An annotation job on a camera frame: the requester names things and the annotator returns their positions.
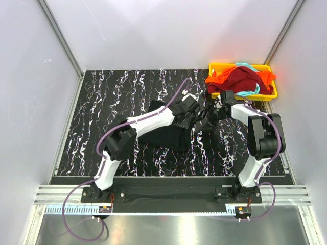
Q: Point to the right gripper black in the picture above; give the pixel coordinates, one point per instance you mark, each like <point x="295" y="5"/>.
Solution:
<point x="211" y="124"/>

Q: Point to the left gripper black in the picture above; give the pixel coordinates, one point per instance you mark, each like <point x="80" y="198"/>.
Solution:
<point x="185" y="123"/>

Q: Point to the black t shirt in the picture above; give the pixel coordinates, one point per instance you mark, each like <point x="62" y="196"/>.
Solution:
<point x="172" y="137"/>

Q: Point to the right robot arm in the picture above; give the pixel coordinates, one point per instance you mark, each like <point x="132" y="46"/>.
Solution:
<point x="265" y="141"/>

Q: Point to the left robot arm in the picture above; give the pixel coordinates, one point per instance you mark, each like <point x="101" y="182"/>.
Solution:
<point x="117" y="144"/>

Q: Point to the dark red t shirt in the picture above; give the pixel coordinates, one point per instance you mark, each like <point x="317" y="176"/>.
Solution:
<point x="244" y="85"/>

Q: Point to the teal t shirt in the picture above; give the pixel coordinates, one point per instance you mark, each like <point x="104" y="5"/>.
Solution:
<point x="248" y="92"/>

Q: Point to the orange t shirt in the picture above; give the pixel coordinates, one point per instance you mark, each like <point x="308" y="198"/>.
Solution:
<point x="238" y="74"/>

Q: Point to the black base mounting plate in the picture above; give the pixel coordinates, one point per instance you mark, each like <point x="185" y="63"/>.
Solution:
<point x="188" y="203"/>

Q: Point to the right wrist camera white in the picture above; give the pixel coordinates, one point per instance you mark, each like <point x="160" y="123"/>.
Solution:
<point x="218" y="102"/>

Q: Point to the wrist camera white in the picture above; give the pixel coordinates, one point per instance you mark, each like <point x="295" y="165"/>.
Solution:
<point x="187" y="95"/>
<point x="218" y="102"/>

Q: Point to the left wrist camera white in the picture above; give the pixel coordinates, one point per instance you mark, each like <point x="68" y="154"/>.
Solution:
<point x="187" y="95"/>

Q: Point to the aluminium frame post right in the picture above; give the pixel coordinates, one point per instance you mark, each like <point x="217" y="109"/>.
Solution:
<point x="296" y="9"/>

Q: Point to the aluminium frame post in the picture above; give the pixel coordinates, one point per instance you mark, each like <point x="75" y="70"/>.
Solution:
<point x="296" y="9"/>
<point x="60" y="37"/>

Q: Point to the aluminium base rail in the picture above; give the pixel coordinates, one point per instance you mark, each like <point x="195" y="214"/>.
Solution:
<point x="56" y="194"/>

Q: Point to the aluminium frame post left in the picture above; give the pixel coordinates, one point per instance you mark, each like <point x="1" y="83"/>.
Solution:
<point x="60" y="37"/>

